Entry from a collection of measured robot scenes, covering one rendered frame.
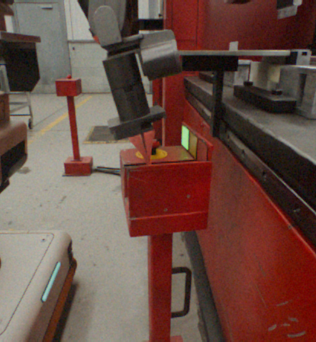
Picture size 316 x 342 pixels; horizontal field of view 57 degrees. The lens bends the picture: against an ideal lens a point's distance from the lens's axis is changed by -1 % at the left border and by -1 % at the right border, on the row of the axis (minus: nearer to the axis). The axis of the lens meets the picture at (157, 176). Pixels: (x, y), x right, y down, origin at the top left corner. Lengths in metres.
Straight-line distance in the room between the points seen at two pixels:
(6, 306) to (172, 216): 0.67
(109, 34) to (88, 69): 7.59
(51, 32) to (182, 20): 6.73
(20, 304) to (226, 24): 1.53
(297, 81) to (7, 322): 0.99
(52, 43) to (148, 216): 7.80
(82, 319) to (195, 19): 1.50
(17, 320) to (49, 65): 7.59
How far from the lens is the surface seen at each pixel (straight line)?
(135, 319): 1.32
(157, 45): 0.50
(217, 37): 1.70
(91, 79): 8.09
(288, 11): 0.87
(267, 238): 0.54
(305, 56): 0.77
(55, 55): 8.23
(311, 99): 0.66
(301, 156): 0.42
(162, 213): 0.57
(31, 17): 8.41
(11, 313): 1.05
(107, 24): 0.50
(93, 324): 1.32
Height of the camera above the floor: 1.00
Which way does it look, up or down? 23 degrees down
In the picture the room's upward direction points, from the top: straight up
